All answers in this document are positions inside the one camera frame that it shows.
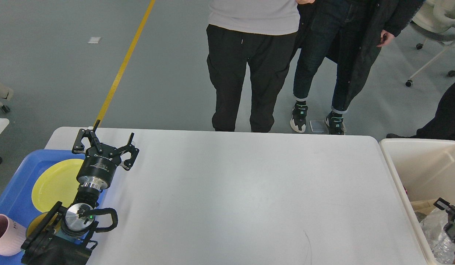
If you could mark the beige plastic bin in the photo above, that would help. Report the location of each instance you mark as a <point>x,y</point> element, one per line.
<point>426,168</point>

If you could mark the foil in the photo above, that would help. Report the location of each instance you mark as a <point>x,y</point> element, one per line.
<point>442,247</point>

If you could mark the blue plastic tray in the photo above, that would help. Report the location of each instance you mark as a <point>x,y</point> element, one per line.
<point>16,200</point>

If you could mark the yellow plastic plate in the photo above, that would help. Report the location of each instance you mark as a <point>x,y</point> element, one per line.
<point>57,183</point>

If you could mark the chair caster at left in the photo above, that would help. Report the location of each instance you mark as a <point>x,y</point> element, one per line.
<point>7,94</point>

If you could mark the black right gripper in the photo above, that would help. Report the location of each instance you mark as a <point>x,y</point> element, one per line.
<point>449,208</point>

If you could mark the pink ribbed mug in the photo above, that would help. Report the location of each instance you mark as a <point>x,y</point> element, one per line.
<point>12,236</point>

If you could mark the person in grey sneakers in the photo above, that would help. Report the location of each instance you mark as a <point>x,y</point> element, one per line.
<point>442,126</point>

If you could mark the person in grey shirt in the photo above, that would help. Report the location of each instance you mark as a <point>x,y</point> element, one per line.
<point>254,35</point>

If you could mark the brown paper bag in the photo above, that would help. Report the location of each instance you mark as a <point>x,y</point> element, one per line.
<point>423,206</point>

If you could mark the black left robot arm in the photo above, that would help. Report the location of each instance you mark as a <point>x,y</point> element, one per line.
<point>63,236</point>

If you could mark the white office chair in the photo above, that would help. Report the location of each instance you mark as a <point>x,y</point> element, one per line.
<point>434,21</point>

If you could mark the person in dark coat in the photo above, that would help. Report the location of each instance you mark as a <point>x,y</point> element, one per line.
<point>351,33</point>

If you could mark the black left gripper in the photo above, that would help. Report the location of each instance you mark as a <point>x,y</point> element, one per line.
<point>98,167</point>

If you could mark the floor outlet cover left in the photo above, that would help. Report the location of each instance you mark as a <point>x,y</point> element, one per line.
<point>318,127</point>

